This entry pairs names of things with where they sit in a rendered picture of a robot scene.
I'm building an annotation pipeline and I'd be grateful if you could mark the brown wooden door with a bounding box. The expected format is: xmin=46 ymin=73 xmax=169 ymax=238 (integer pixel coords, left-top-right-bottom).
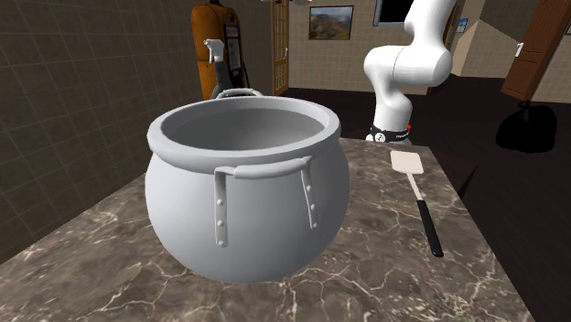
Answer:
xmin=500 ymin=0 xmax=571 ymax=102

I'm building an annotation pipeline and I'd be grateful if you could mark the large grey round pot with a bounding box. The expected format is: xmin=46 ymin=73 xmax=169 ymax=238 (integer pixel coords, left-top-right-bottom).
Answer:
xmin=144 ymin=88 xmax=350 ymax=285

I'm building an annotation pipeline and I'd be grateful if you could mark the orange fuel pump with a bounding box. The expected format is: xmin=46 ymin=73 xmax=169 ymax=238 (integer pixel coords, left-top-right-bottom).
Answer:
xmin=190 ymin=0 xmax=250 ymax=101

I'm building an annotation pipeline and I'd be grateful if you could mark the dark window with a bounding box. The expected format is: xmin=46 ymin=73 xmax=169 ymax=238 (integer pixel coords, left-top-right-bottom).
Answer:
xmin=372 ymin=0 xmax=416 ymax=27

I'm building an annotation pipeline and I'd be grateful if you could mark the white spatula with black handle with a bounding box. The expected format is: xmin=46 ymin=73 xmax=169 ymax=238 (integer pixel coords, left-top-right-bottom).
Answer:
xmin=390 ymin=150 xmax=446 ymax=258

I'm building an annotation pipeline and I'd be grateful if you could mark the grey spray bottle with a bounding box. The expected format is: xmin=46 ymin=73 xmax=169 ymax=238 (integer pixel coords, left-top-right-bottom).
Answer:
xmin=203 ymin=38 xmax=234 ymax=100

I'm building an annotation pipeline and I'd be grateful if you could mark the landscape wall picture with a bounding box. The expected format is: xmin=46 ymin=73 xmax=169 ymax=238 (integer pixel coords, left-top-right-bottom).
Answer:
xmin=308 ymin=5 xmax=355 ymax=41

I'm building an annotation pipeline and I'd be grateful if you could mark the wooden glass-paned door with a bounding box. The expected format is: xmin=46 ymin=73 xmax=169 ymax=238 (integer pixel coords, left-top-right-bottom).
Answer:
xmin=270 ymin=0 xmax=290 ymax=97

